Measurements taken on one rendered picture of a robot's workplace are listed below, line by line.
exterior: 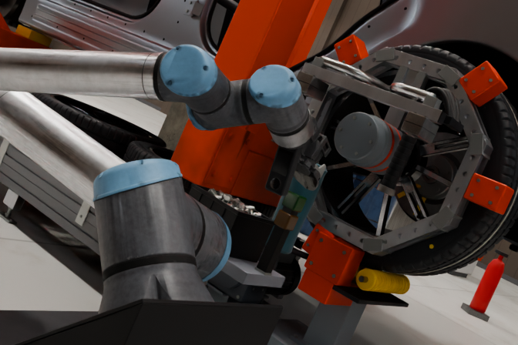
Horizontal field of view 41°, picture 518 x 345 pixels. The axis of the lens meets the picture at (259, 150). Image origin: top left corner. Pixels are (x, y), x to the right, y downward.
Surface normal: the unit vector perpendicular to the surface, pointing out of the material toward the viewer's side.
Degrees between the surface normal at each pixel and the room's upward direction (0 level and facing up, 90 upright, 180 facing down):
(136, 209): 68
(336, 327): 90
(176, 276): 33
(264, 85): 62
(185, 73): 76
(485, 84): 90
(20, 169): 90
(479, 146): 90
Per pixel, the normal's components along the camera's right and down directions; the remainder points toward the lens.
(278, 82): -0.19, -0.56
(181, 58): -0.20, -0.30
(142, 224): 0.12, -0.39
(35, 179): -0.56, -0.21
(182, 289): 0.45, -0.69
